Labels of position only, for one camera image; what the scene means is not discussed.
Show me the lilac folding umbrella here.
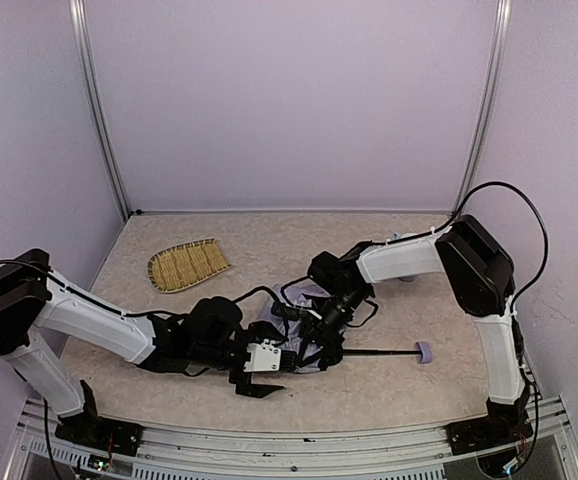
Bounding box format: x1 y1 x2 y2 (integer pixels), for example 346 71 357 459
258 283 433 374

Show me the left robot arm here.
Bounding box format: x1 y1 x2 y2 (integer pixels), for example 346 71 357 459
0 249 296 449

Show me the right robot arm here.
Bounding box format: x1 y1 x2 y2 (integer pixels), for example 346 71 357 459
300 215 538 455

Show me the woven bamboo tray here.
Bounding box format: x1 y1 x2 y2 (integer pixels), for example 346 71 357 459
147 238 231 294

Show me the light blue ceramic mug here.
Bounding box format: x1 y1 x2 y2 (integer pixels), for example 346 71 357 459
388 231 418 285

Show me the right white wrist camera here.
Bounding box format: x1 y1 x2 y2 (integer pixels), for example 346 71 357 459
271 301 322 321

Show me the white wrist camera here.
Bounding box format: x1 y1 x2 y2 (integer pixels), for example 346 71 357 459
271 301 322 321
243 339 297 373

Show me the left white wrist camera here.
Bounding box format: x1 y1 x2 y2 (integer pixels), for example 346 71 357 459
243 339 297 373

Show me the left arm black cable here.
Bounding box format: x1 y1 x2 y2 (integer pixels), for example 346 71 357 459
233 284 290 346

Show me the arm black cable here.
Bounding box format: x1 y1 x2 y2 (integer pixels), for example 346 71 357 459
448 180 550 311
233 284 290 346

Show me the front aluminium rail base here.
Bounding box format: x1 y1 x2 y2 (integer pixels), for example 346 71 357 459
0 397 578 479

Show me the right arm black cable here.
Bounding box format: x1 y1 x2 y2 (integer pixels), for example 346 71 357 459
448 180 550 311

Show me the right aluminium frame post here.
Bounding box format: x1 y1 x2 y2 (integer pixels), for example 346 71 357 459
452 0 513 212

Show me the aluminium frame post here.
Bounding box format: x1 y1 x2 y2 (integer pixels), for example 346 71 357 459
69 0 132 223
452 0 513 212

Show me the left aluminium frame post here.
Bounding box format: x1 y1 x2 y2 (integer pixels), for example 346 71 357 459
69 0 132 223

